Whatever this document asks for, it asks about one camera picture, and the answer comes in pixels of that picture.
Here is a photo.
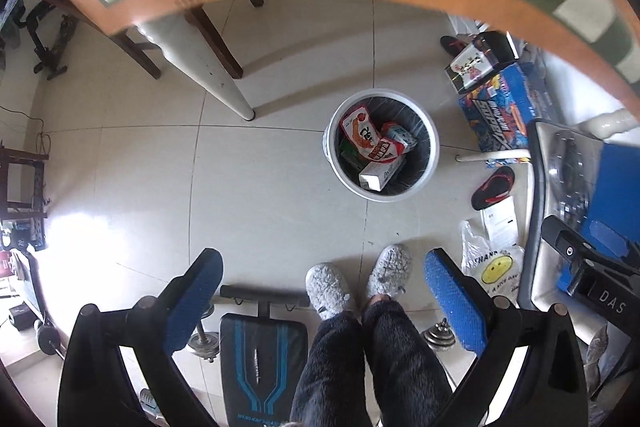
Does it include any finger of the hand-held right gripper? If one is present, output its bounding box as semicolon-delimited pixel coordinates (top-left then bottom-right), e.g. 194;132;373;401
542;214;601;261
587;218;640;259

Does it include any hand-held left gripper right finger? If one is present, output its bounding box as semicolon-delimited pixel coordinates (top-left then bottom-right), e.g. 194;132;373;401
425;248;588;427

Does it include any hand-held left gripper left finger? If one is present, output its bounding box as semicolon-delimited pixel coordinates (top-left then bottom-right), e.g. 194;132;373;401
57;248;224;427

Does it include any long white box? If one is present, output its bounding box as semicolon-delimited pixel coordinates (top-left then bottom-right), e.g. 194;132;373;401
358;154;407;192

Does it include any small blue white carton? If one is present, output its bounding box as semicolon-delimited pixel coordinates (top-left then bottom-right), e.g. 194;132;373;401
382;122;418;154

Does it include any white trash bin black liner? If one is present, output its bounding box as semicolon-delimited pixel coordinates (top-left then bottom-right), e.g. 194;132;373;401
322;89;441;202

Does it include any green white milk carton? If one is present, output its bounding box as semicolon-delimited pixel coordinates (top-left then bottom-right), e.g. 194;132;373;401
340;138;366;170

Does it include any red snack wrapper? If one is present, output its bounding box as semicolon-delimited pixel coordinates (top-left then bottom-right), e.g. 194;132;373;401
339;106;405;162

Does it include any metal dumbbell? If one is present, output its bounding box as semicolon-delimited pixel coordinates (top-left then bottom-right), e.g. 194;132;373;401
187;304;221;363
421;318;458;352

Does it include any white smiley plastic bag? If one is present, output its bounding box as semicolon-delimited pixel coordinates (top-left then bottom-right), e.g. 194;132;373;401
460;219;525;300

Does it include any blue flat box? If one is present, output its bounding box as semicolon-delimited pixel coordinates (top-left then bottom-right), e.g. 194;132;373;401
557;139;640;298

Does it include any grey cloth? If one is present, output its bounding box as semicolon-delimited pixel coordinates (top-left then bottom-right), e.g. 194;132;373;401
585;324;640;403

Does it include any white paper sheet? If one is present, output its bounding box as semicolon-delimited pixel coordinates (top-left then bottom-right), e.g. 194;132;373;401
481;199;517;250

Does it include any grey fuzzy slipper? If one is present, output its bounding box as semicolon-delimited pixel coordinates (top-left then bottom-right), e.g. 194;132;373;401
305;262;357;320
365;244;413;303

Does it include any person's right leg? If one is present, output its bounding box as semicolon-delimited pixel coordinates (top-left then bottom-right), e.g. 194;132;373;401
361;297;453;427

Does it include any person's leg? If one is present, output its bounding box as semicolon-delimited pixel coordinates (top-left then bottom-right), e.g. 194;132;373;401
290;309;373;427
361;297;453;427

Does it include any red black flip flop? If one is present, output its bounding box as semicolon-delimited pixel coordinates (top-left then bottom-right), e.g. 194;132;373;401
471;166;517;212
440;35;471;56

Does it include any black blue weight bench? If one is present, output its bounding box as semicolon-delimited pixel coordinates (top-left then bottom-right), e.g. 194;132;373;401
217;284;311;427

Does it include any clear plastic bottle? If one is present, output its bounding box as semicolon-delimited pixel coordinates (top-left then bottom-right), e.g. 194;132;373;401
139;388;166;420

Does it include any person's left leg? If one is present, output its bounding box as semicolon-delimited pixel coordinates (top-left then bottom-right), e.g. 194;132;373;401
290;309;373;427

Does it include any blue colourful toy box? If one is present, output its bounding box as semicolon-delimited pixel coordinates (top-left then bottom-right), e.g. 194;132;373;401
457;62;553;152

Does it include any long barbell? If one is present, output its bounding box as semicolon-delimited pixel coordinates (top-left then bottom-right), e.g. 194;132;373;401
27;252;66;358

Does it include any small black box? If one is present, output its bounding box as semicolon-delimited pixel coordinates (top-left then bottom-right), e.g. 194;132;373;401
7;304;33;330

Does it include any black white printed box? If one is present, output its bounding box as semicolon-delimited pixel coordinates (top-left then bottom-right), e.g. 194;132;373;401
445;32;521;95

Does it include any dark metal rack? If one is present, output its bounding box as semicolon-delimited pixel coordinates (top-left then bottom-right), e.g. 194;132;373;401
0;147;51;253

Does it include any dark wooden chair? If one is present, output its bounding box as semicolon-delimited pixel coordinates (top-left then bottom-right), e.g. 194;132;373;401
20;0;264;80

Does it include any black exercise machine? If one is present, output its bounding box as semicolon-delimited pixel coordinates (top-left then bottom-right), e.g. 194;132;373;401
10;2;81;80

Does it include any white chair chrome frame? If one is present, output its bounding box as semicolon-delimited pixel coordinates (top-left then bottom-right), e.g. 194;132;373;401
517;118;608;313

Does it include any black floor cable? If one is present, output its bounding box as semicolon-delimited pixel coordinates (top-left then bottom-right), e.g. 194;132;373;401
0;104;51;158

